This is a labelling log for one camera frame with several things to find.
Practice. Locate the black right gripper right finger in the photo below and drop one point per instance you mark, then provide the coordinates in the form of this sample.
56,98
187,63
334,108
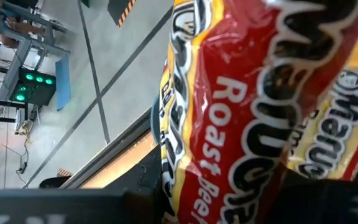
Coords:
322,202

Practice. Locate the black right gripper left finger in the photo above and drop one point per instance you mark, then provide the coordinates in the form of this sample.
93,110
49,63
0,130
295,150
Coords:
145,186

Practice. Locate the red Maruchan noodle pack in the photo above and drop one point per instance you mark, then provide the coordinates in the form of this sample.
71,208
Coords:
337,124
235,124

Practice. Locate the teal plastic bin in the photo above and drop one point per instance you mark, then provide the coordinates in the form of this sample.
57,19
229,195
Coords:
155,121

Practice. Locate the large black hazard-striped mat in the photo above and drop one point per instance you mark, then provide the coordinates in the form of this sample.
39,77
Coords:
64,172

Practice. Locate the blue floor mat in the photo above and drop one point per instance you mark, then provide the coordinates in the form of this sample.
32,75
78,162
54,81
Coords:
63,84

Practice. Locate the black box green lights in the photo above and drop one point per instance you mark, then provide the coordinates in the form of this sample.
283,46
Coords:
33,90

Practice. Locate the black hazard-striped floor mat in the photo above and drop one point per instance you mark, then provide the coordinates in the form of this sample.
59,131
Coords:
120,11

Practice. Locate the grey metal workbench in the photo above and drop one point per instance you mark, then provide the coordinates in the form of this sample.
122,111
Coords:
17,62

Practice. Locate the black table frame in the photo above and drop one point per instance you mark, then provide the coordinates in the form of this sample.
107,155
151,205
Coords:
110,152

